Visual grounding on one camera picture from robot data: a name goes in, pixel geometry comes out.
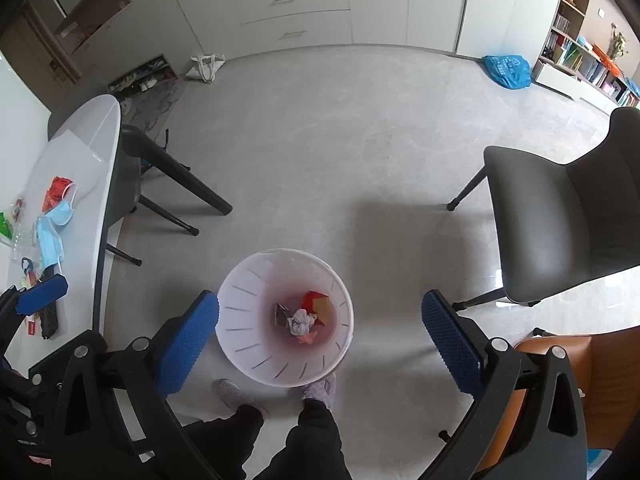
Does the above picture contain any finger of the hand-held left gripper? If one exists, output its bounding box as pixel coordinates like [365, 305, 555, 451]
[0, 274, 69, 356]

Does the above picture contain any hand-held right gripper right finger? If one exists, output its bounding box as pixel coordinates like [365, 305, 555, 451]
[415, 289, 588, 480]

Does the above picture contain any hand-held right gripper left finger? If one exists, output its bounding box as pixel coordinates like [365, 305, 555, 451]
[50, 290, 221, 480]

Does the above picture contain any blue face mask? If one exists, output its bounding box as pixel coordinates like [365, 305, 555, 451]
[37, 185, 81, 227]
[34, 217, 66, 271]

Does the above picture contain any clear plastic container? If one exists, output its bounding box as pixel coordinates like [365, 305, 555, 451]
[216, 248, 355, 387]

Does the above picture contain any crumpled trash in bin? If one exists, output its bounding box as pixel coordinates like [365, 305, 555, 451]
[302, 290, 334, 329]

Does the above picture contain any black cloth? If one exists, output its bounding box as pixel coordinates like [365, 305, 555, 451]
[39, 265, 62, 341]

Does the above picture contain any clear plastic packaging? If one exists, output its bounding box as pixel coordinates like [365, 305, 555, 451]
[7, 220, 39, 261]

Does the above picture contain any person's left grey shoe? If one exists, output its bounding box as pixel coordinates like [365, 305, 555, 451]
[212, 379, 269, 417]

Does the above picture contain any person's grey shoe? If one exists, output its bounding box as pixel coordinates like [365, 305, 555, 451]
[212, 379, 269, 417]
[302, 374, 337, 409]

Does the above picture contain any red wrapper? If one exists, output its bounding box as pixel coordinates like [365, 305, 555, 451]
[42, 176, 78, 211]

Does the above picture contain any person's left leg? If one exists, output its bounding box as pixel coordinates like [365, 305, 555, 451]
[182, 404, 265, 480]

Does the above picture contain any crumpled white paper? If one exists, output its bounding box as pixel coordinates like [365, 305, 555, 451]
[286, 308, 318, 337]

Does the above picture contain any white oval table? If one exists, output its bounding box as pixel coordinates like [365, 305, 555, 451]
[0, 94, 234, 378]

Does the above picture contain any person's right grey shoe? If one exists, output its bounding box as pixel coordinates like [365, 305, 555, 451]
[302, 374, 337, 409]

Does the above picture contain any grey chair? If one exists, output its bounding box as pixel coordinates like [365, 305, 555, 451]
[48, 109, 200, 267]
[446, 106, 640, 311]

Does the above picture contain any orange chair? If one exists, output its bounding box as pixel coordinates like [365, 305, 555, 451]
[437, 326, 640, 476]

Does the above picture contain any grey patterned floor mat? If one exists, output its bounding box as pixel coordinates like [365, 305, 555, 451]
[120, 80, 184, 132]

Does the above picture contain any open shoe compartment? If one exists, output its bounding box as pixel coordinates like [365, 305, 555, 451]
[107, 54, 179, 96]

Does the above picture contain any blue mop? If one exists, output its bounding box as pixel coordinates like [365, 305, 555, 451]
[482, 54, 532, 90]

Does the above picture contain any white tote bag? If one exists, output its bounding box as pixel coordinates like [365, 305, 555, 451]
[186, 53, 227, 83]

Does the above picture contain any bookshelf with books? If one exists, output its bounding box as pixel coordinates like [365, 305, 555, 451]
[531, 0, 640, 111]

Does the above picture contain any dried flower bunch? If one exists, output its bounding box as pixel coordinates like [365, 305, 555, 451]
[607, 22, 629, 59]

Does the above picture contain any white cabinet with drawers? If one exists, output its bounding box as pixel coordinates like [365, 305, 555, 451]
[125, 0, 473, 57]

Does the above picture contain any wooden wall niche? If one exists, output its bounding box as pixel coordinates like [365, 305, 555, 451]
[20, 0, 133, 81]

